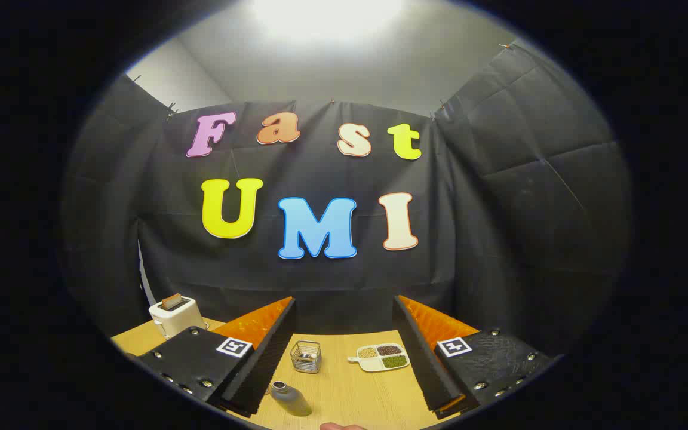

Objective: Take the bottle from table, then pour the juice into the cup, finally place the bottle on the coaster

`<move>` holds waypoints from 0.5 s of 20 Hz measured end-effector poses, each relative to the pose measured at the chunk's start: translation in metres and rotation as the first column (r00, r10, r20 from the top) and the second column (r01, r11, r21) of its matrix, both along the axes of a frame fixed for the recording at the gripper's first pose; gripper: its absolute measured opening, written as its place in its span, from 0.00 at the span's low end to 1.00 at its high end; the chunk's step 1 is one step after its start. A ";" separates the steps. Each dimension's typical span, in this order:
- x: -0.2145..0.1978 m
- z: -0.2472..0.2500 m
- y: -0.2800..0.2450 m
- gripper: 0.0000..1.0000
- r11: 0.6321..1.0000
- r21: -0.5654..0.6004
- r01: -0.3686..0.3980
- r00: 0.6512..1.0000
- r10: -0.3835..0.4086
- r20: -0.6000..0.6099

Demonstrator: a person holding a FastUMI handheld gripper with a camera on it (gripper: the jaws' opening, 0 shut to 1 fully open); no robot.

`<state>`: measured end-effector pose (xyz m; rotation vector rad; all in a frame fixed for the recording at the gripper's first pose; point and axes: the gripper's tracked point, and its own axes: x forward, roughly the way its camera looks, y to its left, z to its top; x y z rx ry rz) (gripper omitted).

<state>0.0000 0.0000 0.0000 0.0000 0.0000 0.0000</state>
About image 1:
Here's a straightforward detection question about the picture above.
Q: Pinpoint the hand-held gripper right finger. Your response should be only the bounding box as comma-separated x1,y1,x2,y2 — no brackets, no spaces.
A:
392,294,560,420

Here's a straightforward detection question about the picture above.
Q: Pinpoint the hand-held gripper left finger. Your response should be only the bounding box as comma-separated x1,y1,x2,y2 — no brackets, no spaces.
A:
132,296,297,419

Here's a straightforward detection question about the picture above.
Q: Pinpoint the silver bottle with green label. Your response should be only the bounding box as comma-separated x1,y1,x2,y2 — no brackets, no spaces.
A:
268,380,313,417

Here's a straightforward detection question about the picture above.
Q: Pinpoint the white divided dish with grains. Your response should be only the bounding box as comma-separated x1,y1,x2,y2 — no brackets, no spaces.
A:
348,343,411,373

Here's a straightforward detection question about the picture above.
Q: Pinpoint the wooden table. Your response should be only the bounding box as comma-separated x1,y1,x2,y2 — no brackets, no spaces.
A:
110,318,458,430

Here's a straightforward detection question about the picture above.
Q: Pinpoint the white toaster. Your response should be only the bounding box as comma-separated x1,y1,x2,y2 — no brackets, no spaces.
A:
148,296,208,340

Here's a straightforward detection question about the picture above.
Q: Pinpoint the black backdrop cloth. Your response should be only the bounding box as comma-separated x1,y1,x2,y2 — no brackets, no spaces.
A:
60,42,634,359

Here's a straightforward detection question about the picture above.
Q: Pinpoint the small wire basket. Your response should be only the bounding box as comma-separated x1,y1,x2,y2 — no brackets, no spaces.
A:
290,340,323,374

